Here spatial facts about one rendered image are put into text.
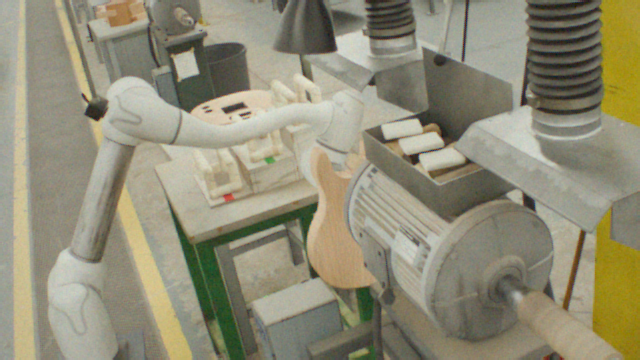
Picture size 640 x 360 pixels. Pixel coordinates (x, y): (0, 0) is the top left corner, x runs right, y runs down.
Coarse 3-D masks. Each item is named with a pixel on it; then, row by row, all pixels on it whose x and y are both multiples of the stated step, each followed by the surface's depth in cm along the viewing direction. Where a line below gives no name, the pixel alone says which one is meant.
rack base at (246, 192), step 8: (216, 176) 245; (224, 176) 244; (240, 176) 242; (200, 184) 241; (216, 184) 239; (240, 192) 231; (248, 192) 230; (208, 200) 229; (216, 200) 229; (224, 200) 228; (232, 200) 228
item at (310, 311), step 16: (304, 288) 146; (320, 288) 145; (256, 304) 144; (272, 304) 143; (288, 304) 142; (304, 304) 141; (320, 304) 141; (336, 304) 142; (256, 320) 145; (272, 320) 138; (288, 320) 139; (304, 320) 140; (320, 320) 142; (336, 320) 143; (272, 336) 139; (288, 336) 140; (304, 336) 142; (320, 336) 143; (272, 352) 141; (288, 352) 142; (304, 352) 143
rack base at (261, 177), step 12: (264, 144) 242; (240, 156) 236; (276, 156) 232; (288, 156) 230; (240, 168) 239; (252, 168) 227; (264, 168) 228; (276, 168) 229; (288, 168) 231; (252, 180) 228; (264, 180) 229; (276, 180) 231; (288, 180) 233
